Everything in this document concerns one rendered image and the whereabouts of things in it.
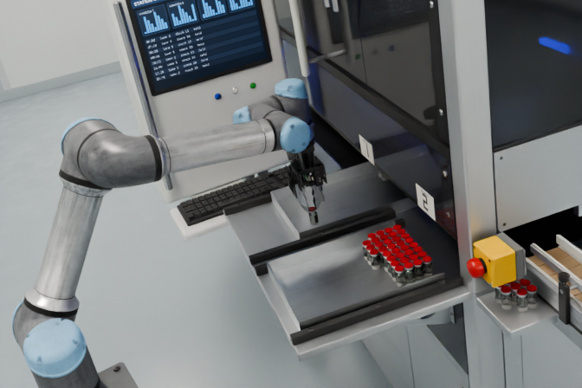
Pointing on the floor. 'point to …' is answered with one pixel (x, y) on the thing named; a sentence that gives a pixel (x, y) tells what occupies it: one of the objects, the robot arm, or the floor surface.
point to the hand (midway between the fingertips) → (310, 204)
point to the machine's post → (469, 145)
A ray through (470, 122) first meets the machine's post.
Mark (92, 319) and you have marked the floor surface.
